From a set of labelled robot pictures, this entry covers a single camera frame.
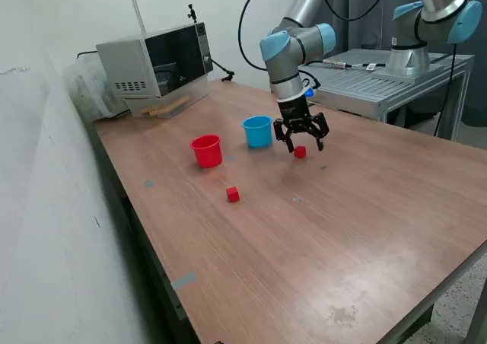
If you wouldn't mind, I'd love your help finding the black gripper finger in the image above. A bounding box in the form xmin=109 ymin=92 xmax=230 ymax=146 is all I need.
xmin=304 ymin=111 xmax=329 ymax=153
xmin=273 ymin=117 xmax=297 ymax=154

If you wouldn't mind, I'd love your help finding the red cup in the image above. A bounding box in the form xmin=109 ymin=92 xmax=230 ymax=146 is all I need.
xmin=189 ymin=134 xmax=223 ymax=169

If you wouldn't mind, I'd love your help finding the grey curtain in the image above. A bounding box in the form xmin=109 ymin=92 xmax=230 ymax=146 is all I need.
xmin=302 ymin=0 xmax=487 ymax=128

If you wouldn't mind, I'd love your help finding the black cable with white tag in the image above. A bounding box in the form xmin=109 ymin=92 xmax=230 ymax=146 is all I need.
xmin=352 ymin=61 xmax=387 ymax=72

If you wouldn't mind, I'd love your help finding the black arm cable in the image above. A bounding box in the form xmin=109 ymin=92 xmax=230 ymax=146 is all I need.
xmin=237 ymin=0 xmax=397 ymax=71

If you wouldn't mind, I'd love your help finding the silver cylindrical device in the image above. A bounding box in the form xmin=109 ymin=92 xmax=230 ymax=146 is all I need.
xmin=323 ymin=58 xmax=354 ymax=69

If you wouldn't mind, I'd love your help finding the large blue-grey tape piece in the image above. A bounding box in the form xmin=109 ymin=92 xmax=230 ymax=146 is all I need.
xmin=170 ymin=271 xmax=198 ymax=291

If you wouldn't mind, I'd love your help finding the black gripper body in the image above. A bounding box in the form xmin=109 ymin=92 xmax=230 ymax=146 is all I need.
xmin=276 ymin=94 xmax=314 ymax=129

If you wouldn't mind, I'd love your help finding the silver microwave oven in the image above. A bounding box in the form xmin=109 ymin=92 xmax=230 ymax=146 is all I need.
xmin=95 ymin=21 xmax=214 ymax=101

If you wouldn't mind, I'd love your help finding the wooden stick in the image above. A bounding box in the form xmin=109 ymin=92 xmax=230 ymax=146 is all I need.
xmin=140 ymin=95 xmax=190 ymax=114
xmin=148 ymin=104 xmax=180 ymax=118

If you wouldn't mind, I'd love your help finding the black hanging cable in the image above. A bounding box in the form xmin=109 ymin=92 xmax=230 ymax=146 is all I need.
xmin=429 ymin=43 xmax=457 ymax=136

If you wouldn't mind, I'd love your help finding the blue cup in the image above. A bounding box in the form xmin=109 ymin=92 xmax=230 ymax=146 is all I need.
xmin=242 ymin=115 xmax=275 ymax=149

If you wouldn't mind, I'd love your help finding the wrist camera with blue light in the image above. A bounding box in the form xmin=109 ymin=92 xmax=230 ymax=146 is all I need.
xmin=301 ymin=77 xmax=320 ymax=99

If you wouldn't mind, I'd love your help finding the aluminium robot base table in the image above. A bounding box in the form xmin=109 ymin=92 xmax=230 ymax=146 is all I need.
xmin=296 ymin=48 xmax=476 ymax=142

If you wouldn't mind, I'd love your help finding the white thin rod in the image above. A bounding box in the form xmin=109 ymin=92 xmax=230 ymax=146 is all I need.
xmin=131 ymin=0 xmax=147 ymax=33

